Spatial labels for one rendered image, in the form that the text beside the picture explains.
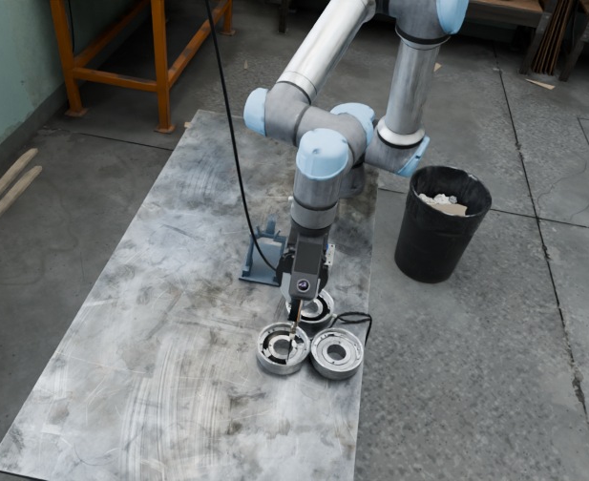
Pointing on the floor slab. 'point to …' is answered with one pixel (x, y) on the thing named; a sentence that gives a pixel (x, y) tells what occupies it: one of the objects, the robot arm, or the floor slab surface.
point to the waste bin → (439, 222)
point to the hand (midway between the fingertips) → (297, 302)
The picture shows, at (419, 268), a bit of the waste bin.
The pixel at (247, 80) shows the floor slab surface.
